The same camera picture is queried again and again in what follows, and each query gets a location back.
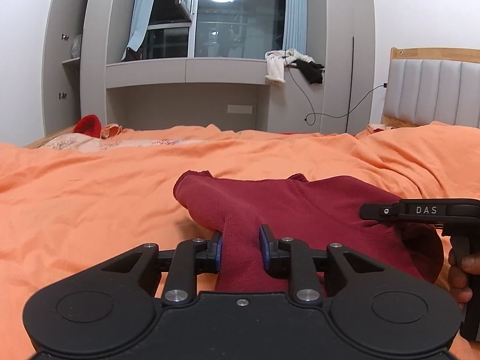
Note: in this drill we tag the light blue right curtain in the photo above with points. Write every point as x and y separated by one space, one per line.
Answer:
296 25

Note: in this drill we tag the maroon knit sweater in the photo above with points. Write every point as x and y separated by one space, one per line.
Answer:
316 212

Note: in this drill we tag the grey wardrobe cabinet unit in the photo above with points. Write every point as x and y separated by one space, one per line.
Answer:
230 93

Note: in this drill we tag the light blue left curtain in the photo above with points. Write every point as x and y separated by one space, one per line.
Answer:
139 23

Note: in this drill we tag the wooden padded headboard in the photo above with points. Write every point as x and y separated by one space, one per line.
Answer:
426 85

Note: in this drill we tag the light blue curtain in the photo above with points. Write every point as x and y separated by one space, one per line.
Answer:
139 23
296 25

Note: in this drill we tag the orange bed sheet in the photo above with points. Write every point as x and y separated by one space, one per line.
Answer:
64 211

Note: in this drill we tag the person's right hand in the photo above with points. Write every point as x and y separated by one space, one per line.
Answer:
458 276

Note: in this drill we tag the red plush item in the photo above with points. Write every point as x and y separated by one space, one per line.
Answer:
89 125

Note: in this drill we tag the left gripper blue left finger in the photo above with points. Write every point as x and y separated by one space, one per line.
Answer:
190 258

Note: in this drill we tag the floral peach pillow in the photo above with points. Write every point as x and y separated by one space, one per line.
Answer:
111 137

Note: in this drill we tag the window with white frame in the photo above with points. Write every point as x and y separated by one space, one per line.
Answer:
239 29

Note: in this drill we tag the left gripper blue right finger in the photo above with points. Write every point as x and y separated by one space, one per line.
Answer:
295 261

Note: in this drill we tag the black cloth on ledge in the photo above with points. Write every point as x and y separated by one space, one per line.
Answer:
311 71

